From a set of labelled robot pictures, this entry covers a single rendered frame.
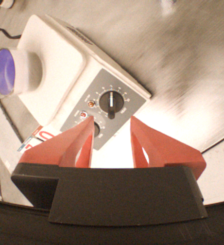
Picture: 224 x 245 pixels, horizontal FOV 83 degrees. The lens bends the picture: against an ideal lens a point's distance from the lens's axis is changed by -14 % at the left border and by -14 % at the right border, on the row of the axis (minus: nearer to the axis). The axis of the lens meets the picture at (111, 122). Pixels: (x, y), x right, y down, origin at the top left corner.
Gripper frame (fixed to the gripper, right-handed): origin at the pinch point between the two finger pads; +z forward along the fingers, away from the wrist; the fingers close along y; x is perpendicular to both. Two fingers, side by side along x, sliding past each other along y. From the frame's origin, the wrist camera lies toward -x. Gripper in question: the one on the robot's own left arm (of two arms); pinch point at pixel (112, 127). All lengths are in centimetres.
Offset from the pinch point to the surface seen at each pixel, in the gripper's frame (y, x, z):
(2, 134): 36.0, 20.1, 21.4
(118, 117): -0.9, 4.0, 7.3
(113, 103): -0.2, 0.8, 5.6
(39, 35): 9.4, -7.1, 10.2
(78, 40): 4.2, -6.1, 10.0
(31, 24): 11.0, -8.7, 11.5
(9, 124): 30.0, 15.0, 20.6
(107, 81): 0.6, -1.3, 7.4
